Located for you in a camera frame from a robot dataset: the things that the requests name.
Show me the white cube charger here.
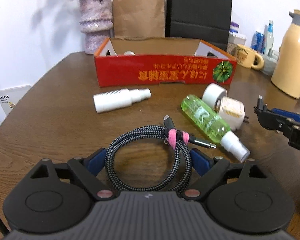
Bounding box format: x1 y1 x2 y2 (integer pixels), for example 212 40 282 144
216 96 249 131

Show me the purple lid container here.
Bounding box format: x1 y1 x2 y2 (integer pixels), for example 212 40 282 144
229 22 239 33

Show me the green spray bottle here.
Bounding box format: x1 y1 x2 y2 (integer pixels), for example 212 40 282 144
180 94 250 162

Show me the white spray bottle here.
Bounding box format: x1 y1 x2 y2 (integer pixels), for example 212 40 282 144
93 88 151 113

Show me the blue soda can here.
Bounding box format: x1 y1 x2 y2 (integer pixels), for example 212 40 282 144
251 32 264 54

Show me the black paper bag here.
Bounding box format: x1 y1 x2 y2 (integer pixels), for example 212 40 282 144
165 0 232 51

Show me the cream thermos jug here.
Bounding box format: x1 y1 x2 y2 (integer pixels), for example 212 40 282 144
271 9 300 99

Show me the purple textured vase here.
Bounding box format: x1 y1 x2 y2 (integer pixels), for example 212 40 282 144
79 0 113 55

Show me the clear jar white lid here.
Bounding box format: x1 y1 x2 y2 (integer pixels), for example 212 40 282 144
226 32 247 56

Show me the white tape roll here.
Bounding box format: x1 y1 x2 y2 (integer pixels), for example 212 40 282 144
202 83 227 109

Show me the red cardboard pumpkin box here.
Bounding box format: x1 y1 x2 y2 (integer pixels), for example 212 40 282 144
94 37 237 87

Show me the braided black white cable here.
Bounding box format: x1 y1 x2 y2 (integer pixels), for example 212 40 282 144
104 114 217 197

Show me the brown paper bag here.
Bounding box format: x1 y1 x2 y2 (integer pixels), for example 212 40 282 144
113 0 165 38

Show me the yellow bear mug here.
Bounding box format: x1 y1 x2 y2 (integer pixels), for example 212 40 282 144
235 44 264 70

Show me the white booklet by wall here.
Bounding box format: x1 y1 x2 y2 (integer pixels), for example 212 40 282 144
0 85 31 116

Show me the clear plastic water bottle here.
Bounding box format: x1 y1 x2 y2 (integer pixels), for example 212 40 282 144
264 20 274 55

